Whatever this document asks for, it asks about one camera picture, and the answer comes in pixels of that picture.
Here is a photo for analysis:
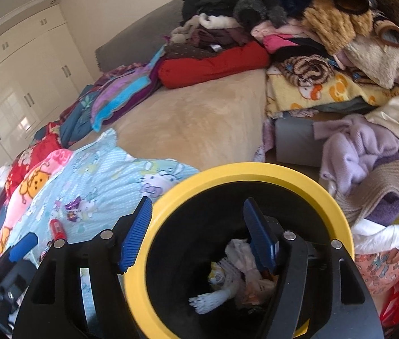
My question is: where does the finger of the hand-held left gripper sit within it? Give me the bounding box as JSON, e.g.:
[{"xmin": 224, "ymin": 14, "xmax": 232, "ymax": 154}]
[{"xmin": 0, "ymin": 232, "xmax": 39, "ymax": 283}]

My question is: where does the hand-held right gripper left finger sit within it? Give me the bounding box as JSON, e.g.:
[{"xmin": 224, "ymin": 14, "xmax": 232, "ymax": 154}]
[{"xmin": 12, "ymin": 196, "xmax": 153, "ymax": 339}]

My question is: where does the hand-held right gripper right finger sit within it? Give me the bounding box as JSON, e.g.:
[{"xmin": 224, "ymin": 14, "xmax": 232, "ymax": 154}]
[{"xmin": 243, "ymin": 198, "xmax": 384, "ymax": 339}]

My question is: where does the white garment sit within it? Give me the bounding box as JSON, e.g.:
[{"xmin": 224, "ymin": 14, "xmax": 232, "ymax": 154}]
[{"xmin": 225, "ymin": 239, "xmax": 278, "ymax": 308}]

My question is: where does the red candy tube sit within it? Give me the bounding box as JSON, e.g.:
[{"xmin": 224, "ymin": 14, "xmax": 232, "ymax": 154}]
[{"xmin": 49, "ymin": 219, "xmax": 67, "ymax": 242}]

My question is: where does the yellow white snack wrapper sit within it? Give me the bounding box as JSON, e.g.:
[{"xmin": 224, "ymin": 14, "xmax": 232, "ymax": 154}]
[{"xmin": 208, "ymin": 261, "xmax": 228, "ymax": 285}]

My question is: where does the yellow-rimmed black bin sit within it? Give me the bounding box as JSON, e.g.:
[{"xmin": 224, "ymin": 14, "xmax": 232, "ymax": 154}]
[{"xmin": 123, "ymin": 162, "xmax": 355, "ymax": 339}]

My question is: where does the white pleated paper liner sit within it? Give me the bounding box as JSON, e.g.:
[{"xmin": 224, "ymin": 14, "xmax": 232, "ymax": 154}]
[{"xmin": 189, "ymin": 258, "xmax": 242, "ymax": 314}]

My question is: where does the pink bear-print blanket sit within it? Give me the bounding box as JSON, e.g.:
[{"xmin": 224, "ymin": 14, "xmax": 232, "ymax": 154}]
[{"xmin": 0, "ymin": 148, "xmax": 74, "ymax": 271}]

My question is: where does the purple candy wrapper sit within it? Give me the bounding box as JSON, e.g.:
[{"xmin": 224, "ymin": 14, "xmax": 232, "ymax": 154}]
[{"xmin": 64, "ymin": 199, "xmax": 83, "ymax": 214}]

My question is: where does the light blue cat-print blanket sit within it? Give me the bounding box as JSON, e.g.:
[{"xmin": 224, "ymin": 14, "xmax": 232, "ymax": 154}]
[{"xmin": 7, "ymin": 129, "xmax": 200, "ymax": 325}]

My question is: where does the grey box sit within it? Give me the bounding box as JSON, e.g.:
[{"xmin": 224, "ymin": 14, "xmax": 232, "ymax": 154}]
[{"xmin": 273, "ymin": 116, "xmax": 327, "ymax": 166}]

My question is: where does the white cloth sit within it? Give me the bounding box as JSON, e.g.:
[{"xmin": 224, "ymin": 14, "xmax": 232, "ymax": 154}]
[{"xmin": 351, "ymin": 219, "xmax": 399, "ymax": 255}]

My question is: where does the blue leaf-print quilt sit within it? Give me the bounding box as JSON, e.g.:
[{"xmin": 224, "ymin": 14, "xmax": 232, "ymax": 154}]
[{"xmin": 58, "ymin": 85, "xmax": 108, "ymax": 149}]

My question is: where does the lilac knit sweater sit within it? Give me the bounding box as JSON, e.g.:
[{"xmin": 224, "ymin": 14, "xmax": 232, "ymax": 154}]
[{"xmin": 314, "ymin": 113, "xmax": 399, "ymax": 195}]

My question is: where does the purple cloth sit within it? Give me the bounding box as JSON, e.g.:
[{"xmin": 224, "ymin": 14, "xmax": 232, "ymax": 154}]
[{"xmin": 365, "ymin": 198, "xmax": 399, "ymax": 227}]

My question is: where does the beige fleece blanket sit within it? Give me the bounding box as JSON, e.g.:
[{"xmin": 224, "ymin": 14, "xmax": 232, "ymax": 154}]
[{"xmin": 109, "ymin": 67, "xmax": 269, "ymax": 181}]

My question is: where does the beige knit sweater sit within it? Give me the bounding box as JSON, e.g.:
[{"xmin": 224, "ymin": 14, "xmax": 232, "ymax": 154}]
[{"xmin": 337, "ymin": 160, "xmax": 399, "ymax": 227}]

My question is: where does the pink printed cloth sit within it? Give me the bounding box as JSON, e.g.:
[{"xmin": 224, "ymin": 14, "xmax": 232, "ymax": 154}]
[{"xmin": 355, "ymin": 247, "xmax": 399, "ymax": 295}]

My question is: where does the purple striped blanket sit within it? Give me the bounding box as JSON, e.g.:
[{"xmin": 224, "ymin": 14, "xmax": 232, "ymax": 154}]
[{"xmin": 90, "ymin": 47, "xmax": 166, "ymax": 131}]

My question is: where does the dark red floral quilt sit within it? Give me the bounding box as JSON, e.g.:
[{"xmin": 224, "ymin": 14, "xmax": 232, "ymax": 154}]
[{"xmin": 95, "ymin": 63, "xmax": 150, "ymax": 85}]

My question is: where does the yellow cartoon-print blanket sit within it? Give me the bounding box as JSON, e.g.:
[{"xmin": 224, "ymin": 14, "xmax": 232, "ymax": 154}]
[{"xmin": 265, "ymin": 55, "xmax": 399, "ymax": 119}]

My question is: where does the brown striped cloth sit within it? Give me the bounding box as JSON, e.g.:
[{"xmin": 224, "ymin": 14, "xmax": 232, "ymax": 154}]
[{"xmin": 279, "ymin": 55, "xmax": 334, "ymax": 87}]

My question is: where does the red garment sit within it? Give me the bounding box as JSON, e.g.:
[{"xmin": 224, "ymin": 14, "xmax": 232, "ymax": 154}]
[{"xmin": 158, "ymin": 40, "xmax": 271, "ymax": 90}]

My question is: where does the white wardrobe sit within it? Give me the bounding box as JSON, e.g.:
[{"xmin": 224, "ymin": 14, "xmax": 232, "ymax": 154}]
[{"xmin": 0, "ymin": 0, "xmax": 97, "ymax": 163}]

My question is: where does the pink garment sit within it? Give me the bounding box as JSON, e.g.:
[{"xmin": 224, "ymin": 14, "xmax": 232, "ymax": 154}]
[{"xmin": 252, "ymin": 21, "xmax": 313, "ymax": 53}]

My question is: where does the dark maroon garment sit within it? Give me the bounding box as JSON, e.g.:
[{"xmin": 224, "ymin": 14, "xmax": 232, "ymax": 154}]
[{"xmin": 166, "ymin": 28, "xmax": 253, "ymax": 60}]

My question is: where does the cream sherpa cloth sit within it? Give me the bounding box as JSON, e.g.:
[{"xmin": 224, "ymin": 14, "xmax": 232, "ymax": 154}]
[{"xmin": 344, "ymin": 35, "xmax": 399, "ymax": 89}]

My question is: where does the tan fuzzy garment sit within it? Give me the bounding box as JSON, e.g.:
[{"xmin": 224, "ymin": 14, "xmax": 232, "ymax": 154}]
[{"xmin": 302, "ymin": 0, "xmax": 373, "ymax": 55}]

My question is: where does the grey fuzzy garment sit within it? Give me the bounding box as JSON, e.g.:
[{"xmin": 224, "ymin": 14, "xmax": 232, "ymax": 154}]
[{"xmin": 233, "ymin": 0, "xmax": 288, "ymax": 25}]

